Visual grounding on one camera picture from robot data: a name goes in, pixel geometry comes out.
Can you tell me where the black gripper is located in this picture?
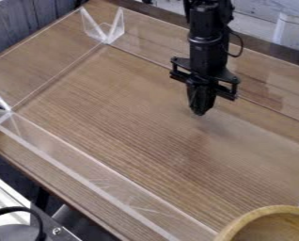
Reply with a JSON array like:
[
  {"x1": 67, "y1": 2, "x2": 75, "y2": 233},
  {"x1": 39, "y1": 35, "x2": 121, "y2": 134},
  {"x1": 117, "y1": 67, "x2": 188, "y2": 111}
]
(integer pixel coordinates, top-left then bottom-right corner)
[{"x1": 169, "y1": 56, "x2": 240, "y2": 115}]

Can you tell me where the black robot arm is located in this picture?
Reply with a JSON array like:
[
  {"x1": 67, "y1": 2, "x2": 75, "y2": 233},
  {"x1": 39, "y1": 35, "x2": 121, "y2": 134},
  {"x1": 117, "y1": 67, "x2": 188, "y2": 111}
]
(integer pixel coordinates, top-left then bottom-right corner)
[{"x1": 169, "y1": 0, "x2": 243, "y2": 116}]

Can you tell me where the brown wooden bowl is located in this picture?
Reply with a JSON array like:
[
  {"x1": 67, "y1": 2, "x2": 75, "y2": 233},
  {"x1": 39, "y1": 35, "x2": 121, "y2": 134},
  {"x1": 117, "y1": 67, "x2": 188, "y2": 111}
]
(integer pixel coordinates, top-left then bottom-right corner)
[{"x1": 213, "y1": 205, "x2": 299, "y2": 241}]

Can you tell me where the clear acrylic table barrier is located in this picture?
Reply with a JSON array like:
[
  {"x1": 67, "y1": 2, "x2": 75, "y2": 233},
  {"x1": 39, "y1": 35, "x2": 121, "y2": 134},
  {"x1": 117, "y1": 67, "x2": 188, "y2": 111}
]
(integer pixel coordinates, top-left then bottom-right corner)
[{"x1": 0, "y1": 2, "x2": 299, "y2": 241}]

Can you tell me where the white container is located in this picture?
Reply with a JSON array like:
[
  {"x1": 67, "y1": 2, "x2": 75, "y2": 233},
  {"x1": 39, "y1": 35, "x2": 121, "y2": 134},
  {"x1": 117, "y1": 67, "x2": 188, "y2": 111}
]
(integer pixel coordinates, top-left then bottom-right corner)
[{"x1": 272, "y1": 13, "x2": 299, "y2": 50}]

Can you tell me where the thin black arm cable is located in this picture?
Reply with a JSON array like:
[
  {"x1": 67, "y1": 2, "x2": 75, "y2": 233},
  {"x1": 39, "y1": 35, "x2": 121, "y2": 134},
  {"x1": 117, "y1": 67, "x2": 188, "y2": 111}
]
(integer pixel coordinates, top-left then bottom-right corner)
[{"x1": 225, "y1": 29, "x2": 245, "y2": 58}]

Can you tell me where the grey metal bracket with screw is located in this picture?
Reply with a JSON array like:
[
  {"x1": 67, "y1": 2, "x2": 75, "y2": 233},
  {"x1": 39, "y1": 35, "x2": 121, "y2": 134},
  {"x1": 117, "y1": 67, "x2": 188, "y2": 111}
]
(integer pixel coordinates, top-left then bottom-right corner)
[{"x1": 31, "y1": 204, "x2": 81, "y2": 241}]

